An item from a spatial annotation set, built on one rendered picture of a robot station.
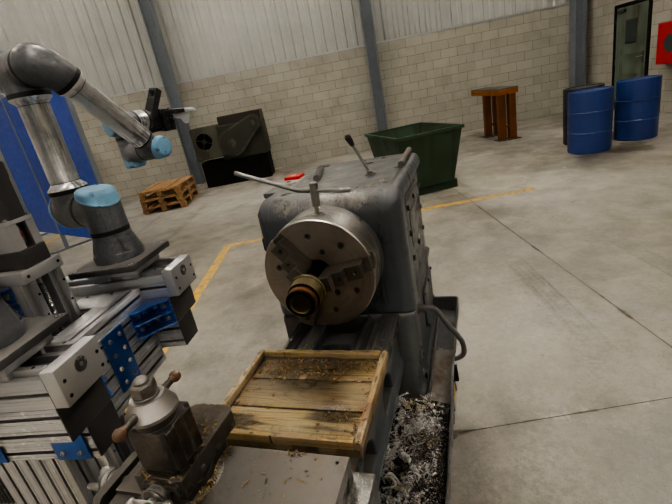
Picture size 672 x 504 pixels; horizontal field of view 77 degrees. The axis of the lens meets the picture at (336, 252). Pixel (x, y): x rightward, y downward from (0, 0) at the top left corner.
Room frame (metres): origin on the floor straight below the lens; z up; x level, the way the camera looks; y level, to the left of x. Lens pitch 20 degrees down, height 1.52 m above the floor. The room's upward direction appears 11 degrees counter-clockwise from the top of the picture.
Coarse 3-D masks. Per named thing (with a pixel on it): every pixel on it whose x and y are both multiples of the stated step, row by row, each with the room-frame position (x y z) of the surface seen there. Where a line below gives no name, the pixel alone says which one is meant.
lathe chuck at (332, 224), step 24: (312, 216) 1.07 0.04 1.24; (336, 216) 1.08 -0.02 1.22; (312, 240) 1.05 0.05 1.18; (336, 240) 1.03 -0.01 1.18; (360, 240) 1.02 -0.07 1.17; (312, 264) 1.15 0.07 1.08; (288, 288) 1.09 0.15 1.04; (336, 288) 1.04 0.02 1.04; (360, 288) 1.01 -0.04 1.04; (336, 312) 1.05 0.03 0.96; (360, 312) 1.02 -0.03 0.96
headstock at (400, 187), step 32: (384, 160) 1.60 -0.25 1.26; (416, 160) 1.58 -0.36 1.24; (288, 192) 1.36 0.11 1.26; (352, 192) 1.21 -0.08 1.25; (384, 192) 1.16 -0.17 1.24; (416, 192) 1.52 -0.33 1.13; (384, 224) 1.14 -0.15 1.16; (416, 224) 1.41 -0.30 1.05; (384, 256) 1.15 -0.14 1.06; (416, 256) 1.40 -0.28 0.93; (384, 288) 1.15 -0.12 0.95; (416, 288) 1.19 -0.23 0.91
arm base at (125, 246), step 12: (120, 228) 1.30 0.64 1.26; (96, 240) 1.28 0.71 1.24; (108, 240) 1.28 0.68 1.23; (120, 240) 1.29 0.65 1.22; (132, 240) 1.31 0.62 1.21; (96, 252) 1.28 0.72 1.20; (108, 252) 1.26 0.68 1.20; (120, 252) 1.28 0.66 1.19; (132, 252) 1.29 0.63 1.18; (96, 264) 1.28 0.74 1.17; (108, 264) 1.26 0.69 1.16
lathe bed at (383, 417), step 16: (368, 320) 1.14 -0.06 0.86; (384, 320) 1.12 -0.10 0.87; (304, 336) 1.16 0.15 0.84; (320, 336) 1.10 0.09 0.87; (336, 336) 1.13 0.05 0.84; (352, 336) 1.11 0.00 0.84; (368, 336) 1.08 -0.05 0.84; (384, 336) 1.03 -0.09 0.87; (400, 368) 1.09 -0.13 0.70; (384, 384) 1.01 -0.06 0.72; (400, 384) 1.04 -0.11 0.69; (384, 400) 0.95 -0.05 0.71; (384, 416) 0.88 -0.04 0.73; (384, 432) 0.85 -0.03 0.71; (368, 448) 0.78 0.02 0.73; (384, 448) 0.80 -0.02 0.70; (352, 464) 0.62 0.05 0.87; (368, 464) 0.75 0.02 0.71
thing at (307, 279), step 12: (300, 276) 0.97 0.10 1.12; (312, 276) 0.96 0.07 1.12; (300, 288) 0.92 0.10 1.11; (312, 288) 0.93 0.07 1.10; (324, 288) 0.95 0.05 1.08; (288, 300) 0.92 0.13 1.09; (300, 300) 0.96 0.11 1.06; (312, 300) 0.90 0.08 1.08; (300, 312) 0.92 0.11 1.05; (312, 312) 0.91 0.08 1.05
